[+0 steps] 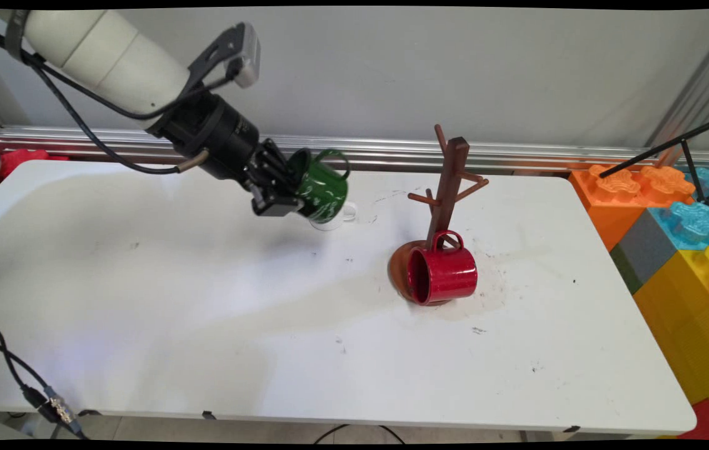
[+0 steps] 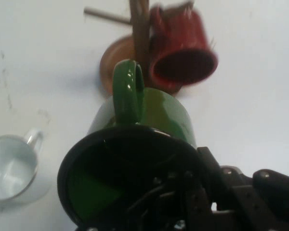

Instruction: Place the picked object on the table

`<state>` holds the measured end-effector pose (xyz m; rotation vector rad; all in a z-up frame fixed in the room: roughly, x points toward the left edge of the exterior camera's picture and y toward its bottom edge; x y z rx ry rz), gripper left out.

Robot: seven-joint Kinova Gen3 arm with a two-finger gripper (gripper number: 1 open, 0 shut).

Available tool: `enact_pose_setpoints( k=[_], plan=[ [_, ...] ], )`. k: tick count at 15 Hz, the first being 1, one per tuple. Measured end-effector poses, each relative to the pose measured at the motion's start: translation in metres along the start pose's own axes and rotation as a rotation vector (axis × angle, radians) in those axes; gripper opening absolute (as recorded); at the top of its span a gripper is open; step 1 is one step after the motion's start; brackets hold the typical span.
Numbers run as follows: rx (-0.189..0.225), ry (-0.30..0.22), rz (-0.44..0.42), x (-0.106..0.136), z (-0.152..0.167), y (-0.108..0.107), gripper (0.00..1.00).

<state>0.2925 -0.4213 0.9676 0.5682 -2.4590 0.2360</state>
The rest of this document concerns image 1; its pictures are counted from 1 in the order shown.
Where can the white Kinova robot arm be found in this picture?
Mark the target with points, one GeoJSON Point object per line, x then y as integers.
{"type": "Point", "coordinates": [104, 56]}

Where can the aluminium rail along wall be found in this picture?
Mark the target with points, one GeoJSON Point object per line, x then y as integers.
{"type": "Point", "coordinates": [517, 153]}

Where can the green enamel mug white print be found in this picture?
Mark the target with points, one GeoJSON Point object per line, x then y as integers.
{"type": "Point", "coordinates": [326, 187]}

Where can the blue giant building block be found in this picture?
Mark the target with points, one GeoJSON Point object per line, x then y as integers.
{"type": "Point", "coordinates": [692, 228]}

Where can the grey giant building block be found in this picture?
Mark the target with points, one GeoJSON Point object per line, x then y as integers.
{"type": "Point", "coordinates": [645, 247]}

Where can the red giant building block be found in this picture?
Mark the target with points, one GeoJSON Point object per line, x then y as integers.
{"type": "Point", "coordinates": [708, 422]}

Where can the black tripod stand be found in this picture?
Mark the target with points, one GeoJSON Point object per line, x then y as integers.
{"type": "Point", "coordinates": [667, 147]}

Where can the red ceramic mug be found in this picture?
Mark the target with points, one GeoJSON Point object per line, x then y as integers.
{"type": "Point", "coordinates": [448, 275]}

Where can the silver wrist camera black mount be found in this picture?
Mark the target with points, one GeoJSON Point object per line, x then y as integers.
{"type": "Point", "coordinates": [245, 53]}

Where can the brown wooden mug tree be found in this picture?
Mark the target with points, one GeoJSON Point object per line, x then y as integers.
{"type": "Point", "coordinates": [448, 181]}

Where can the orange giant building block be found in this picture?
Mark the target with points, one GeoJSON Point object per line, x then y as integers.
{"type": "Point", "coordinates": [611, 200]}

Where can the yellow giant building block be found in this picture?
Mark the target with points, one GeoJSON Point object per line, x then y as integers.
{"type": "Point", "coordinates": [686, 331]}

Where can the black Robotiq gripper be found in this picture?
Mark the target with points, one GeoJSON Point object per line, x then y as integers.
{"type": "Point", "coordinates": [217, 134]}

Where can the dark green giant building block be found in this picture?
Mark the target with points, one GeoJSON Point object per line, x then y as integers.
{"type": "Point", "coordinates": [624, 269]}

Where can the red plastic toy block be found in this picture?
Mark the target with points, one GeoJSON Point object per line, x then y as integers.
{"type": "Point", "coordinates": [23, 159]}

